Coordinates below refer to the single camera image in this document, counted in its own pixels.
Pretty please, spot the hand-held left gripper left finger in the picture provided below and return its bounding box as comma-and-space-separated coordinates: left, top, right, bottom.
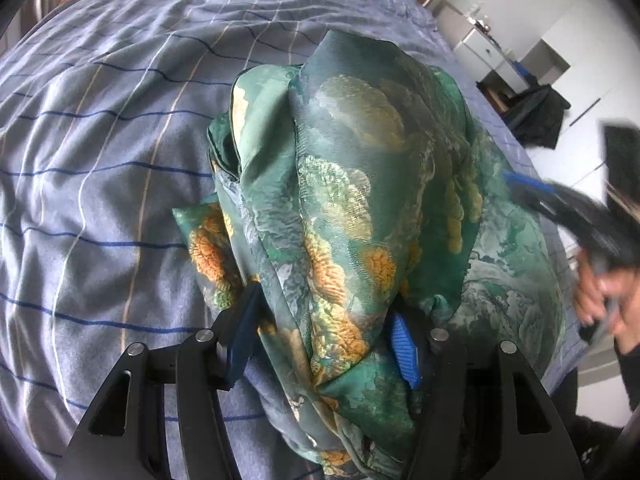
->
55, 282, 263, 480

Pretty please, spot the white wardrobe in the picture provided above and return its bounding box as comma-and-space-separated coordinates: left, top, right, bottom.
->
540, 0, 640, 191

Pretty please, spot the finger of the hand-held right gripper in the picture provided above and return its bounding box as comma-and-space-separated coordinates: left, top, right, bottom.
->
502, 170, 576, 226

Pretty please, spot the person's right hand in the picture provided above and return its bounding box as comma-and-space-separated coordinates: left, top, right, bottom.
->
572, 252, 640, 356

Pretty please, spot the wooden chair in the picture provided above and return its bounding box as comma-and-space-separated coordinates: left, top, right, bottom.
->
482, 80, 516, 111

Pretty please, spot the green printed jacket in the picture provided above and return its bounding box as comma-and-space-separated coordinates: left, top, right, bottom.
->
172, 29, 568, 480

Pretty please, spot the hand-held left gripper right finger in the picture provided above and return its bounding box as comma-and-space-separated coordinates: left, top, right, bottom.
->
390, 310, 586, 480

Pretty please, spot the white desk with drawer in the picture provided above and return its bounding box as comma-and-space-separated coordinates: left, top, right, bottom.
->
435, 0, 571, 106

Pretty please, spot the chair with black jacket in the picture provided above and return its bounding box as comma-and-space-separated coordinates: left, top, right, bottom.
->
505, 84, 571, 150

